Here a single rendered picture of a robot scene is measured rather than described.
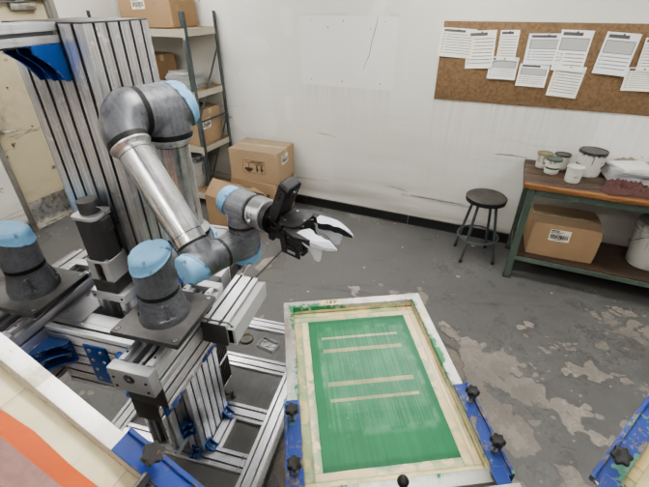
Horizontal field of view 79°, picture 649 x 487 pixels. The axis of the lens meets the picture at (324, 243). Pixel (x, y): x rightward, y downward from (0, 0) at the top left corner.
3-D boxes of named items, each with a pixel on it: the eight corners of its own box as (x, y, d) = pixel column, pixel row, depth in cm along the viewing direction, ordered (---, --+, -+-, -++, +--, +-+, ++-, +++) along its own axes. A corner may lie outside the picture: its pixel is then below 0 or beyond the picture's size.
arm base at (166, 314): (158, 293, 128) (151, 268, 123) (200, 300, 125) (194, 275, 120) (127, 325, 116) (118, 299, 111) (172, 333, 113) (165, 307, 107)
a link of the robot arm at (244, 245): (215, 265, 100) (209, 228, 94) (248, 246, 107) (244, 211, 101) (236, 277, 95) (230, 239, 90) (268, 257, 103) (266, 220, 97)
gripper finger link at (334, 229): (358, 245, 83) (321, 237, 87) (357, 223, 79) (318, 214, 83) (352, 255, 81) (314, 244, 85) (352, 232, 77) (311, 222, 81)
